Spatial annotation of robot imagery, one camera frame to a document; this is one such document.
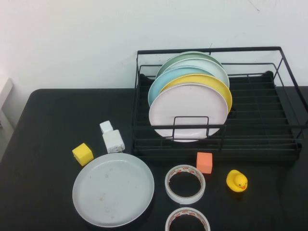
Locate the green round plate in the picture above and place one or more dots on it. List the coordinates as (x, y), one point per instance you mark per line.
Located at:
(173, 60)

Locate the light blue round plate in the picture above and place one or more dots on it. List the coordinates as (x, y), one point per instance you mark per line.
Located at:
(157, 85)

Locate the small white charger cube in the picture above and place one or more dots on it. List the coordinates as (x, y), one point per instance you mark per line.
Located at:
(106, 127)

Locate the grey round plate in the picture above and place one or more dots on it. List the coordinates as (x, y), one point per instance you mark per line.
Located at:
(113, 190)

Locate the orange foam cube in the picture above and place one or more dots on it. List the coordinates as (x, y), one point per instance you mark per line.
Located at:
(204, 163)

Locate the large white plug charger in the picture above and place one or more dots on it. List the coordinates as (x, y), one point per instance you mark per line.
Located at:
(112, 142)

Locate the pink round plate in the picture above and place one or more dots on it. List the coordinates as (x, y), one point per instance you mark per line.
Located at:
(187, 106)

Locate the yellow rubber duck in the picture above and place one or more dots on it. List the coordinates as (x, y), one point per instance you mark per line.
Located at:
(237, 181)

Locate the yellow round plate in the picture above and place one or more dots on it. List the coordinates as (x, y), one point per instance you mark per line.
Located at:
(223, 91)

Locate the white double-sided tape roll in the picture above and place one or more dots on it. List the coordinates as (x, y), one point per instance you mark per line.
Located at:
(168, 191)
(175, 213)

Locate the pale mint round plate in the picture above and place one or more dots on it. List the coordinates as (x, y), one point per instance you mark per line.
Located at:
(211, 67)

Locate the yellow foam cube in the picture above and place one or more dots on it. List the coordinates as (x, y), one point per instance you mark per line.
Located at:
(82, 154)

